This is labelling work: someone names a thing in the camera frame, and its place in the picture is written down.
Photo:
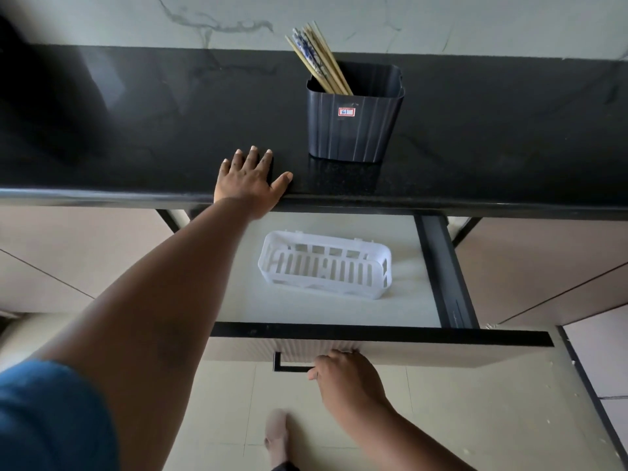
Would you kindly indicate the person's left hand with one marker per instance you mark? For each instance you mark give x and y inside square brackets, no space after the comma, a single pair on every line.
[248,183]

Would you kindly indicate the person's right hand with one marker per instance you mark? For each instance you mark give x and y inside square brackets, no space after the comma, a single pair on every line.
[351,387]

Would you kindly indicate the person's left middle finger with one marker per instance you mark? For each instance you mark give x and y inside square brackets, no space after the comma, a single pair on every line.
[252,160]

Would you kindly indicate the person's left little finger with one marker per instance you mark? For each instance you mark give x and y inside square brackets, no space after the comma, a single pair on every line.
[225,171]

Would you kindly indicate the person's left thumb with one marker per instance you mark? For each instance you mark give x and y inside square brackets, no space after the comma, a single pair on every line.
[282,183]

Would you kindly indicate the person's right thumb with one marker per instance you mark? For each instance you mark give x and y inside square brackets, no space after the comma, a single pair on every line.
[312,374]

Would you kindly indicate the beige drawer with black rim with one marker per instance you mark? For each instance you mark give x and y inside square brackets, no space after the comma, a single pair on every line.
[324,308]

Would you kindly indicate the person's right forearm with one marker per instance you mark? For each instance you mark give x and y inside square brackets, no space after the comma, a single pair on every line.
[407,446]

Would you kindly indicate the person's left forearm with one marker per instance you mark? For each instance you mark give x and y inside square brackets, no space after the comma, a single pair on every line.
[162,308]

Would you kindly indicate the person's foot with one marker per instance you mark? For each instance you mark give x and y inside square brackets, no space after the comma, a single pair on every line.
[277,434]

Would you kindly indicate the white slotted plastic basket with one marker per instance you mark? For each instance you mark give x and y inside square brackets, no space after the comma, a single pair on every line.
[324,269]

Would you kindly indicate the dark ribbed plastic holder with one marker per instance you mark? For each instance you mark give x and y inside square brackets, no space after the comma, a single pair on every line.
[355,122]

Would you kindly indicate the bundle of wooden chopsticks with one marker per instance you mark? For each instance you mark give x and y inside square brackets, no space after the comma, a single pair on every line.
[319,61]

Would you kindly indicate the blue shirt sleeve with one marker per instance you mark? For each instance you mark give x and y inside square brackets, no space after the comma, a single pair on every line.
[49,421]

